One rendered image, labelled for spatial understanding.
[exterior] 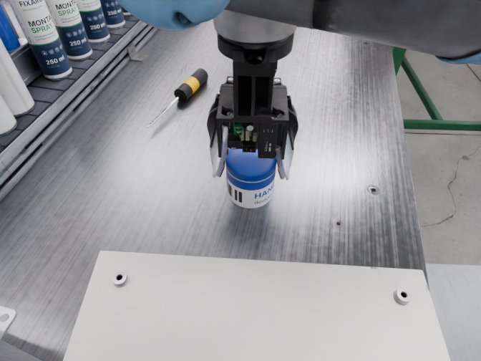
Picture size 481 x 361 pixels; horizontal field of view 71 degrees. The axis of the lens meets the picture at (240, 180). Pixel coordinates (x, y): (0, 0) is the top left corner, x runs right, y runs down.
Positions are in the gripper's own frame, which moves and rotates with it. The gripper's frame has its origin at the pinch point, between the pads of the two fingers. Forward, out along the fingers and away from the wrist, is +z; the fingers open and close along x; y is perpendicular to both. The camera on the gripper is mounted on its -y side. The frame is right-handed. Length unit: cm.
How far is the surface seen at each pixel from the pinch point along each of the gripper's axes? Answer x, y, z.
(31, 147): -35.0, -5.2, 2.1
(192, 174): -9.3, -3.0, 4.9
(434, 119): 90, -105, 68
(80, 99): -32.4, -19.2, 2.6
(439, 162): 97, -96, 88
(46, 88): -37.6, -18.7, 0.0
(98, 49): -33.1, -33.8, -0.2
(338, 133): 15.3, -14.2, 4.8
